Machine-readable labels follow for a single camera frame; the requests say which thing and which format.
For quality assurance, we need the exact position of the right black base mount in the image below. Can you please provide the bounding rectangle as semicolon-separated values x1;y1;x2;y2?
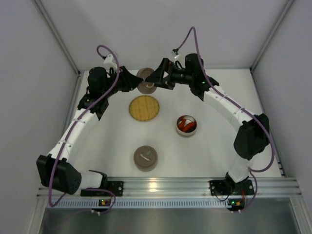
209;173;254;196

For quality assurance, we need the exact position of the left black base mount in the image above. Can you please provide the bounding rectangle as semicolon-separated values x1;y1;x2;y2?
80;173;124;197

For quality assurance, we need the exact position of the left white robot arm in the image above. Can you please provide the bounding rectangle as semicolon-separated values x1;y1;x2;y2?
36;66;143;195

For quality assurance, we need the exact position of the red sausage piece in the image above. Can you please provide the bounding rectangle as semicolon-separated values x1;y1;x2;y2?
177;118;186;131
182;122;197;133

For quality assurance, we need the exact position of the slotted cable duct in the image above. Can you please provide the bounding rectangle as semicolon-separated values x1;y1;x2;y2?
55;197;242;209

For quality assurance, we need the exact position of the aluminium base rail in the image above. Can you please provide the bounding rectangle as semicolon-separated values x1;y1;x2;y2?
36;176;302;198

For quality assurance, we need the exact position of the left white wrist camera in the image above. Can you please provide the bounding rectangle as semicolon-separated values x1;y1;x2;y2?
103;53;119;70

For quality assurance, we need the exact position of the right round metal tin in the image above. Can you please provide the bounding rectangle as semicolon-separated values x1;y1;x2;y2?
175;115;197;137

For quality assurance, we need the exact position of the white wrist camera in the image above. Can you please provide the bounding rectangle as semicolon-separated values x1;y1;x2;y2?
103;53;119;70
172;48;182;61

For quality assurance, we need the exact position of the left round metal tin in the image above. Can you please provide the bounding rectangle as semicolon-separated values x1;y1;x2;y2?
134;156;158;172

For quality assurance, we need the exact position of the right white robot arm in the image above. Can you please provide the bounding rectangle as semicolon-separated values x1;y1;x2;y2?
145;54;269;183

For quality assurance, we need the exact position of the brown smiley lid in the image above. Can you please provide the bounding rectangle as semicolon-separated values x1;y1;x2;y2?
133;146;158;158

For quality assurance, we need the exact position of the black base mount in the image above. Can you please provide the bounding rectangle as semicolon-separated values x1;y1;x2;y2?
209;173;254;196
80;173;124;197

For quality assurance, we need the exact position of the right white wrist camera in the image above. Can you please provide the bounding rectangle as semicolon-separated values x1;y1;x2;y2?
172;48;182;61

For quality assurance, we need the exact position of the round bamboo tray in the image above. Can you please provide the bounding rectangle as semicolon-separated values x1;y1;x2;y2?
128;95;160;122

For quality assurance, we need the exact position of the round metal tin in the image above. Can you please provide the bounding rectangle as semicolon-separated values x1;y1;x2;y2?
134;156;158;172
175;115;197;137

